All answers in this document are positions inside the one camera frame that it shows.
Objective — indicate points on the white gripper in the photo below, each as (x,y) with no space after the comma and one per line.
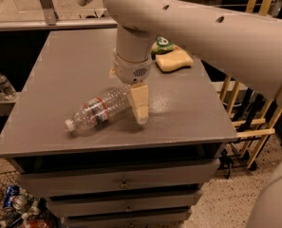
(131,70)

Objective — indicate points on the clear plastic water bottle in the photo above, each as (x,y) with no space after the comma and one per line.
(99,109)

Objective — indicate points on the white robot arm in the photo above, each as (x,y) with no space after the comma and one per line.
(245,46)

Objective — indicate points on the small background water bottle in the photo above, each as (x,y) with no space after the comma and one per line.
(7,88)

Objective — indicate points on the green snack bag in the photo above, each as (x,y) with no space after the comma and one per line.
(162,46)

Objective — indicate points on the yellow sponge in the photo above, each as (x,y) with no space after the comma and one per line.
(173,61)

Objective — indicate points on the grey drawer cabinet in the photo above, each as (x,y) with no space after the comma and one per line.
(121,174)

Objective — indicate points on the wooden folding rack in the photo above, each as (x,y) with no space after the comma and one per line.
(248,130)

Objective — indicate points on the blue soda can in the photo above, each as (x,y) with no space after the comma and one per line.
(12,191)

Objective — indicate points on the silver soda can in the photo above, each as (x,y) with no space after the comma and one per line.
(20,202)

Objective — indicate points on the metal railing frame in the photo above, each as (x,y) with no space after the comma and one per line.
(18,15)

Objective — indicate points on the black wire basket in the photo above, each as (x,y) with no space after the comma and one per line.
(36,215)

